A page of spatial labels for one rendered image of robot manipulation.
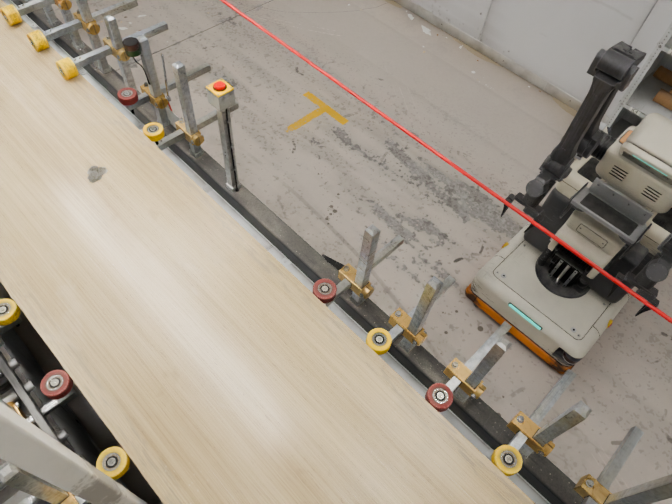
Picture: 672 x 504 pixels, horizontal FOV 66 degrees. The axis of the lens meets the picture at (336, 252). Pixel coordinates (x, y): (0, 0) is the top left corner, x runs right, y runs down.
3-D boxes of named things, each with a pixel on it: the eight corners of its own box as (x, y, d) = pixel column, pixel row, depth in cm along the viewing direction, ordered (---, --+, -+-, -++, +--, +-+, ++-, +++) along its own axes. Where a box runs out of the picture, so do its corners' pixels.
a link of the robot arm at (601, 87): (643, 64, 136) (605, 44, 140) (633, 73, 134) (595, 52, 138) (572, 175, 172) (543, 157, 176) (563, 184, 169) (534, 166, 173)
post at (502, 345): (457, 392, 183) (503, 333, 143) (465, 399, 182) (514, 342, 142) (451, 398, 181) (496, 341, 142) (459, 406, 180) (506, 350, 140)
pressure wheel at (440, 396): (440, 424, 162) (449, 412, 152) (416, 412, 163) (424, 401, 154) (447, 401, 166) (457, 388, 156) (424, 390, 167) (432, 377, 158)
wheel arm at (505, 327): (500, 325, 185) (505, 319, 181) (508, 331, 183) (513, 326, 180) (423, 408, 166) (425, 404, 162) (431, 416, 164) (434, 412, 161)
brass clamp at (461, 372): (452, 361, 176) (456, 355, 171) (485, 390, 171) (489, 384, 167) (441, 373, 173) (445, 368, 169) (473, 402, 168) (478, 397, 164)
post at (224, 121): (234, 181, 224) (223, 97, 186) (241, 187, 222) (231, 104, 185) (226, 186, 222) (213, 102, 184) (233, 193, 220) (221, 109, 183)
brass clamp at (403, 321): (398, 312, 184) (400, 305, 180) (427, 338, 179) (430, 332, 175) (386, 323, 182) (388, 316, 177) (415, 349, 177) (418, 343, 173)
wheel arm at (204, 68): (207, 68, 245) (206, 61, 242) (211, 72, 244) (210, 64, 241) (125, 108, 226) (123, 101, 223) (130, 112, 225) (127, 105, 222)
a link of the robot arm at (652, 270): (698, 249, 153) (670, 231, 157) (695, 259, 145) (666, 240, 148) (668, 279, 160) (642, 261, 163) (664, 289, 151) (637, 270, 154)
